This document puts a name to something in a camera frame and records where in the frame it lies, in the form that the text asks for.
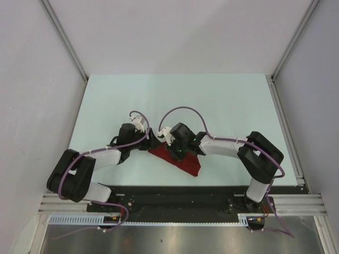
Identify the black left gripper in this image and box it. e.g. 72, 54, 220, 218
128, 128, 161, 151

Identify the red cloth napkin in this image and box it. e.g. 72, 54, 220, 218
148, 142, 201, 177

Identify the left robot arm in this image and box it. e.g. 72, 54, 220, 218
47, 123, 162, 212

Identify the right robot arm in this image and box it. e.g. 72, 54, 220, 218
162, 123, 284, 212

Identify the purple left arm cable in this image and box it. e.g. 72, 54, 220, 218
50, 110, 150, 240

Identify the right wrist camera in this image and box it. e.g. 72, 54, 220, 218
157, 126, 175, 146

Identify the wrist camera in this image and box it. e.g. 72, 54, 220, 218
130, 115, 147, 133
157, 126, 175, 146

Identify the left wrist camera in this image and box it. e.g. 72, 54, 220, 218
130, 115, 147, 133

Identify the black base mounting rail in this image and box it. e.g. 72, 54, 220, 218
87, 186, 274, 223

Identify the white slotted cable duct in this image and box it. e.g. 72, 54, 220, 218
49, 213, 255, 227

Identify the front aluminium frame rail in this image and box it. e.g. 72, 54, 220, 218
37, 193, 91, 215

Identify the right aluminium table rail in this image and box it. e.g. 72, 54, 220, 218
266, 75, 337, 253

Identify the left aluminium frame post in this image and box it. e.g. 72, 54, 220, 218
39, 0, 89, 84

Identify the aluminium frame post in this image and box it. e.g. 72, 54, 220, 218
39, 0, 89, 84
270, 0, 322, 81

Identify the right aluminium frame post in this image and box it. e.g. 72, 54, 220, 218
270, 0, 322, 81

